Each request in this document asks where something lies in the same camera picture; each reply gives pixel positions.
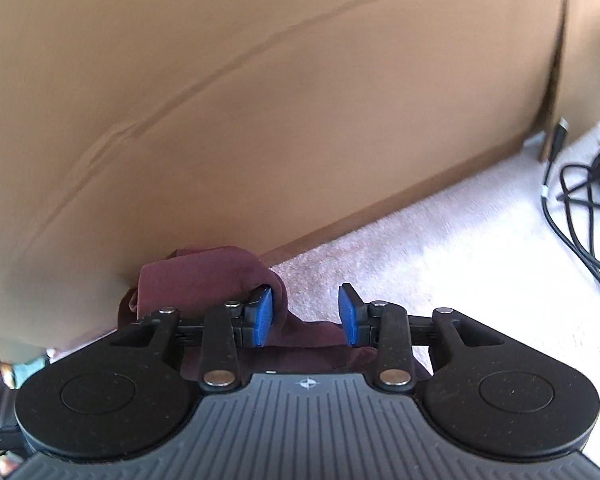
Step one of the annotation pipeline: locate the black charger cable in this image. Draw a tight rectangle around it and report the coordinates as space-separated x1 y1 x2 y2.
540 117 600 306

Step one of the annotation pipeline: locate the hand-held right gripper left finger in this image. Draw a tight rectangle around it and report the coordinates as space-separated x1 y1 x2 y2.
111 285 273 393

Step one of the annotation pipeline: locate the large brown cardboard sheet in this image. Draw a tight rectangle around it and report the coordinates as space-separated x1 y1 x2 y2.
545 0 600 161
0 0 568 351

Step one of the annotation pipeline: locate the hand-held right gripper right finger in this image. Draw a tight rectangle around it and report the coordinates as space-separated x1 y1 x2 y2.
338 283 506 393

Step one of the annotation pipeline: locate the maroon long-sleeved top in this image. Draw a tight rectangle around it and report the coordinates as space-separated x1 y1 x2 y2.
117 245 433 381

